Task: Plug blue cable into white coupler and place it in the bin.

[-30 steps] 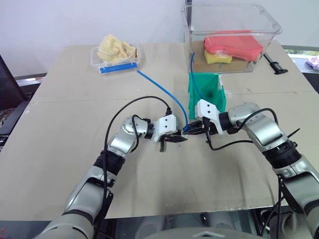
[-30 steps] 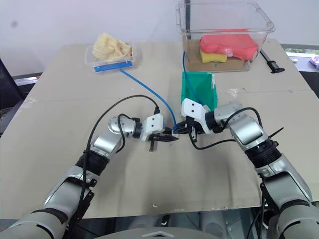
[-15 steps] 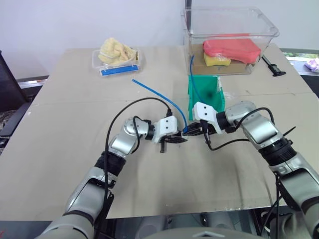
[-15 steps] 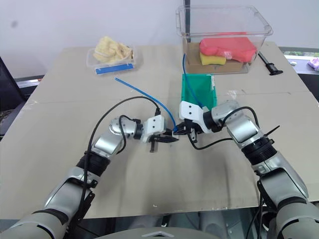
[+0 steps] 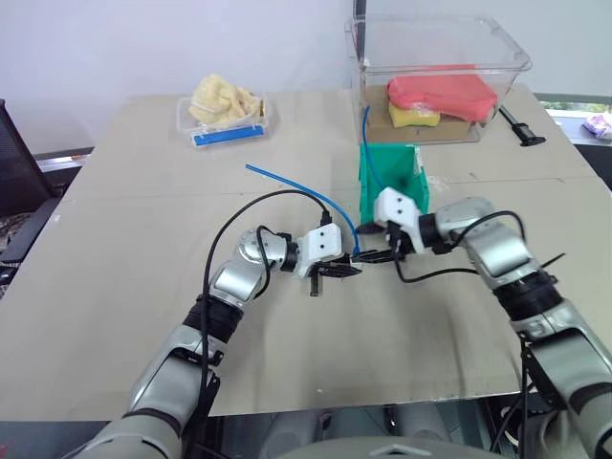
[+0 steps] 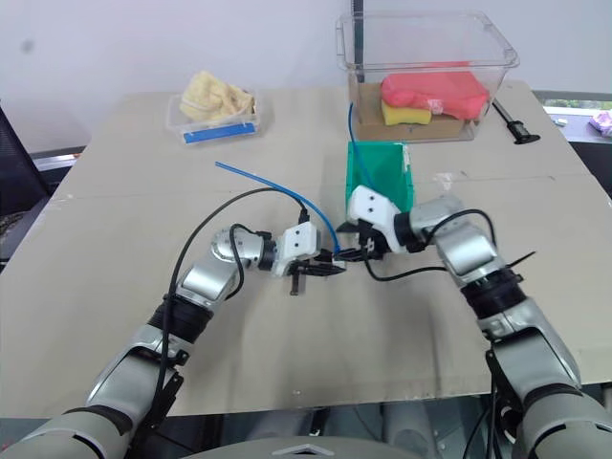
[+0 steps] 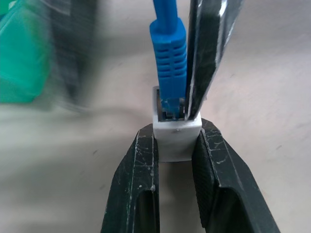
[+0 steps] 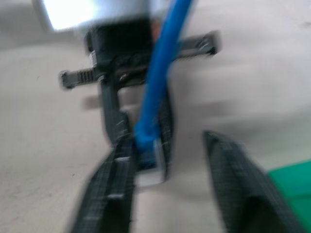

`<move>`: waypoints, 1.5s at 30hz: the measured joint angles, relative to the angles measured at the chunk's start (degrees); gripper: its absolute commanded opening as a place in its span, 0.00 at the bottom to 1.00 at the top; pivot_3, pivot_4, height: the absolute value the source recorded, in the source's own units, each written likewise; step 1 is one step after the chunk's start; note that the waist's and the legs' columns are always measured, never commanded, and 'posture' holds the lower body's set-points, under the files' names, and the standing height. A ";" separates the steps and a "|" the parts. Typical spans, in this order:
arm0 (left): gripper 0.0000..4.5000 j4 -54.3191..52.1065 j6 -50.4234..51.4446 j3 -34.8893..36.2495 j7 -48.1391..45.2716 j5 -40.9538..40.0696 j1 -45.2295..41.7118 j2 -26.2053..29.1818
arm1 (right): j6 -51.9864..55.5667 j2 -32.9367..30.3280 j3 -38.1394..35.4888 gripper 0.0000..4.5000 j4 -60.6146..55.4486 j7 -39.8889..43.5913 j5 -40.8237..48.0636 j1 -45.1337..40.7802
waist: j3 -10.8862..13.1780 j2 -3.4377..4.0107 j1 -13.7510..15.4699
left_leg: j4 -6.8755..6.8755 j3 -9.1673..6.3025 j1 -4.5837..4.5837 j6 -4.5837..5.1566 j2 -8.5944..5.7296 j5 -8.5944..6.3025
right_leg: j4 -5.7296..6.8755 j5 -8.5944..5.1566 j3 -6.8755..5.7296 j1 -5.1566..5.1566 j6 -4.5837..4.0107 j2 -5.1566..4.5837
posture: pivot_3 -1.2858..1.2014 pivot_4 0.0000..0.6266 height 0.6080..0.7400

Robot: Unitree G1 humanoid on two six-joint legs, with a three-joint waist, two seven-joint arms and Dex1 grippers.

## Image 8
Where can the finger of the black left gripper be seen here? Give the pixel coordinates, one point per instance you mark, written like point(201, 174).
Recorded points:
point(167, 136)

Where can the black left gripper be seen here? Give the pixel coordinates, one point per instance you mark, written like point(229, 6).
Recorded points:
point(116, 48)

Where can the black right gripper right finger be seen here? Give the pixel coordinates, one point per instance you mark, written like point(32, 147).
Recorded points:
point(238, 189)

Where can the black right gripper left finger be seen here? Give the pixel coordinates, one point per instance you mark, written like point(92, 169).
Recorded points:
point(107, 199)

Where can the green bin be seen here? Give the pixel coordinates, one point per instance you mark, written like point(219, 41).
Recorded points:
point(291, 179)

